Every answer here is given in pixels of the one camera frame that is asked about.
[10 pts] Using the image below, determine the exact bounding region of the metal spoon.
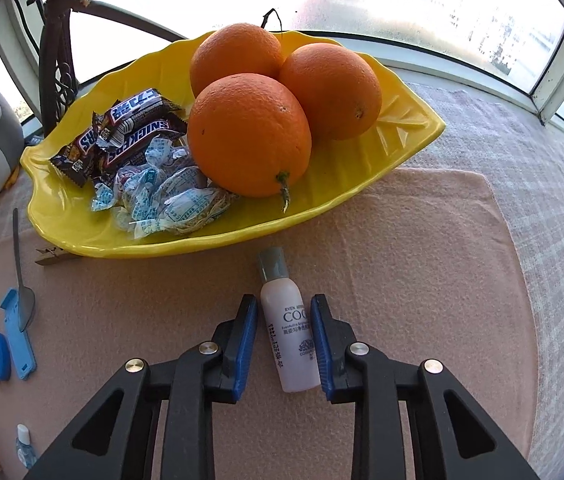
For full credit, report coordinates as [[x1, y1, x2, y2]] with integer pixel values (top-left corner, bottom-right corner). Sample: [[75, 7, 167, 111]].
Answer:
[[12, 207, 37, 333]]

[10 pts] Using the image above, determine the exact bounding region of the yellow leaf-shaped bowl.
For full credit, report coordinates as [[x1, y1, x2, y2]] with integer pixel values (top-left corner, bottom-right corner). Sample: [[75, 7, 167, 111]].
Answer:
[[20, 30, 447, 260]]

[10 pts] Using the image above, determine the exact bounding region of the small blue liquid bottle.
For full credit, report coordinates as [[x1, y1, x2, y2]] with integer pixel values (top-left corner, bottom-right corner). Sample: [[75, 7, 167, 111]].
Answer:
[[14, 424, 38, 468]]

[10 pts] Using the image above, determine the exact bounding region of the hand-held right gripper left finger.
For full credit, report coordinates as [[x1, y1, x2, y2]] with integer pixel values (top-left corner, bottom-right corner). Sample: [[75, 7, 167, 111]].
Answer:
[[24, 294, 259, 480]]

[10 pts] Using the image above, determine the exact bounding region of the blue phone stand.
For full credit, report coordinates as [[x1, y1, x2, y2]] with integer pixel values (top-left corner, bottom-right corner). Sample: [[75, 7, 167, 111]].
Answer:
[[0, 287, 38, 381]]

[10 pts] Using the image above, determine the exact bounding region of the orange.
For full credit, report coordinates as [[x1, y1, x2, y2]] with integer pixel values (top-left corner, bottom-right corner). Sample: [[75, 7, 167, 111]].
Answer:
[[189, 8, 285, 98], [187, 73, 313, 213], [278, 42, 383, 142]]

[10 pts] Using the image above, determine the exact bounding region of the white bottle grey cap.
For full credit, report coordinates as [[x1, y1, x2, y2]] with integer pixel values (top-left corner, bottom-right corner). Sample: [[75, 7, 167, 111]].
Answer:
[[258, 246, 322, 393]]

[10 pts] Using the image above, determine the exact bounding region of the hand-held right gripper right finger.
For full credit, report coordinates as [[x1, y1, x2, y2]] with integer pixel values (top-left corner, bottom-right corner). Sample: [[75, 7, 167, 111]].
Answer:
[[310, 294, 543, 480]]

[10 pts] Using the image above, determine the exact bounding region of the white window frame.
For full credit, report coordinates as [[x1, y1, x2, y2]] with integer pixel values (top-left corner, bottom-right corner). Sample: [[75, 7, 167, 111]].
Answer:
[[0, 0, 564, 166]]

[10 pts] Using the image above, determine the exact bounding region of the brown chocolate bar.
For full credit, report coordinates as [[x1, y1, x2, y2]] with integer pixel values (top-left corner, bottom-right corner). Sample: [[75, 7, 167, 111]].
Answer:
[[96, 115, 189, 173], [50, 122, 113, 188], [107, 88, 175, 128]]

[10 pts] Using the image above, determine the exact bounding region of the wooden clothespin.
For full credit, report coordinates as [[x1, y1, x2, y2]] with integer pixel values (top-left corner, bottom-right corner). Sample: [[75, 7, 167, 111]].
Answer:
[[34, 246, 83, 266]]

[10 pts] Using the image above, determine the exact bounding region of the white checkered blanket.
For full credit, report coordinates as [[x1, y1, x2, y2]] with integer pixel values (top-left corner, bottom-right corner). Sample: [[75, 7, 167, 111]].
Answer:
[[0, 80, 564, 461]]

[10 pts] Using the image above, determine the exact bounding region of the pile of blue-white candies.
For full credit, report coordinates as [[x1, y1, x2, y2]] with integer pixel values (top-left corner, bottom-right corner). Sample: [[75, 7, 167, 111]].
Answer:
[[91, 140, 240, 240]]

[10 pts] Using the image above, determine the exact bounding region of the black tripod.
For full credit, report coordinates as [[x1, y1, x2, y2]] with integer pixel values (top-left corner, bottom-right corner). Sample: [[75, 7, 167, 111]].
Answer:
[[9, 0, 95, 136]]

